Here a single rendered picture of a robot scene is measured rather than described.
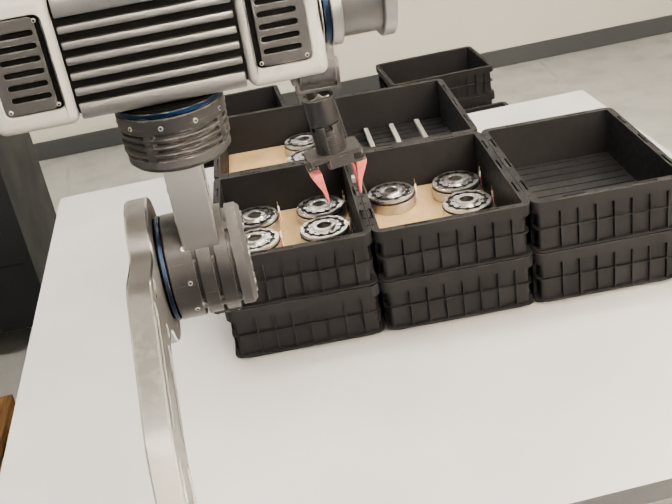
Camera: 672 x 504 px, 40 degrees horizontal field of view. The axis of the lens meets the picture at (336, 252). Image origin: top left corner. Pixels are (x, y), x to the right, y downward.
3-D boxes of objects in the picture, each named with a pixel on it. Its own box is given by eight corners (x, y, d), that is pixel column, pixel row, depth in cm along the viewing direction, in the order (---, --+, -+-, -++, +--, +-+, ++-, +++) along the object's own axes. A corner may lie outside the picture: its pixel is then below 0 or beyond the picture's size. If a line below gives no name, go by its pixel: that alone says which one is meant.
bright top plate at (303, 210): (347, 212, 194) (346, 209, 194) (300, 222, 193) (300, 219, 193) (338, 193, 203) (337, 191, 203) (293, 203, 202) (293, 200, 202)
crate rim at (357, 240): (374, 245, 169) (372, 233, 168) (214, 274, 168) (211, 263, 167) (348, 163, 204) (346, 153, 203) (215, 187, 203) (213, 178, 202)
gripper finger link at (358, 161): (331, 193, 177) (319, 149, 172) (366, 182, 177) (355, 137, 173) (339, 206, 171) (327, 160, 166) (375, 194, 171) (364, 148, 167)
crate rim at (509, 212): (533, 215, 170) (532, 204, 169) (374, 244, 169) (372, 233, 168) (479, 139, 205) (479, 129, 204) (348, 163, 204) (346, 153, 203)
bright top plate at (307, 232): (351, 235, 184) (350, 233, 184) (301, 244, 184) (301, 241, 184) (346, 214, 193) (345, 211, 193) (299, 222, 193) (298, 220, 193)
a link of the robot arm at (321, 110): (303, 100, 161) (333, 90, 162) (297, 89, 168) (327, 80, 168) (313, 136, 165) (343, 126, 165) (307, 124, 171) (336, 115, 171)
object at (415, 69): (477, 147, 394) (469, 45, 373) (501, 173, 368) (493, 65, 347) (388, 166, 391) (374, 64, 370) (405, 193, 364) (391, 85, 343)
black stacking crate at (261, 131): (353, 202, 209) (346, 156, 204) (225, 225, 208) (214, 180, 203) (334, 140, 244) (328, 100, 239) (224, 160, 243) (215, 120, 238)
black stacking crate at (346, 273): (379, 288, 174) (371, 236, 168) (225, 317, 173) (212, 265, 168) (353, 202, 209) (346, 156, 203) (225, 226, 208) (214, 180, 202)
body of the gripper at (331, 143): (304, 160, 173) (294, 124, 169) (355, 144, 173) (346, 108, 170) (311, 172, 167) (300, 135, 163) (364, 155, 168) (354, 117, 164)
